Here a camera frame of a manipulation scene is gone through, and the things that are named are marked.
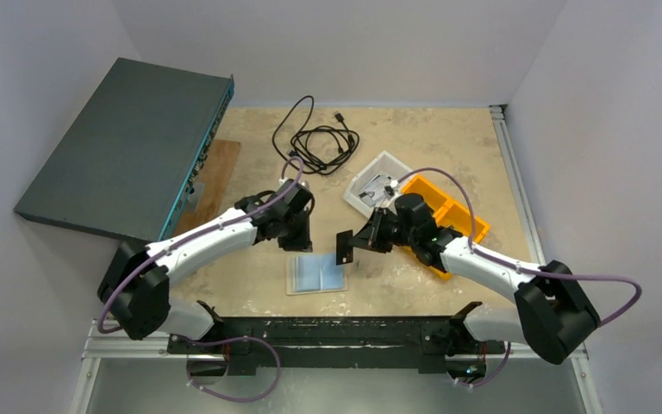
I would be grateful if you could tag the dark credit card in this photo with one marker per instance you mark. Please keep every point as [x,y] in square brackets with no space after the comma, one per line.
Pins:
[344,249]

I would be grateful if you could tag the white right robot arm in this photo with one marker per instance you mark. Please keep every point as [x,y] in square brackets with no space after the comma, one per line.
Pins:
[551,313]

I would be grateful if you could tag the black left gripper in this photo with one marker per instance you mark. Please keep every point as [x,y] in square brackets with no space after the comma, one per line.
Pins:
[296,241]

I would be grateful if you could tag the dark grey network switch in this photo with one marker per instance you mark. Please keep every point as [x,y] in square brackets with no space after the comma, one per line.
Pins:
[125,167]

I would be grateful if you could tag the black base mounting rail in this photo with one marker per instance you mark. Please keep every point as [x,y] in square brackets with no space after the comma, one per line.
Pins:
[426,344]

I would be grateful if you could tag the orange plastic bin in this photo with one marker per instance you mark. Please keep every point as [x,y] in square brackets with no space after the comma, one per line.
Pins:
[447,211]

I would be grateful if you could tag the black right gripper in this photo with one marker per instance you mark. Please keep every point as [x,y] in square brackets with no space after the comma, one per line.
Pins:
[359,239]

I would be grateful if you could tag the brown wooden board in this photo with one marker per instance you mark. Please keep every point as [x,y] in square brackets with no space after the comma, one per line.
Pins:
[205,200]

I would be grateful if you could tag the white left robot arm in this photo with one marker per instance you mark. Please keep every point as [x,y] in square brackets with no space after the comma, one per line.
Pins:
[136,289]

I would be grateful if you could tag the papers in white bin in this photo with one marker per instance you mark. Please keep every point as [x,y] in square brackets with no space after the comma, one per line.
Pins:
[372,193]

